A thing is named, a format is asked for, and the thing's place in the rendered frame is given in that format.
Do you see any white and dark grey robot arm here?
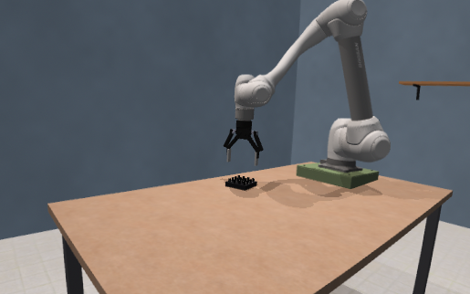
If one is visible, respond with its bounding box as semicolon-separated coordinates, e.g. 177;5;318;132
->
235;0;391;173

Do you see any black knob box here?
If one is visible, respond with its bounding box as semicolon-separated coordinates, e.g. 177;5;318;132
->
225;175;257;191

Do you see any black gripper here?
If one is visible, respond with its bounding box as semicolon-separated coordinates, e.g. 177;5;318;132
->
224;121;263;166

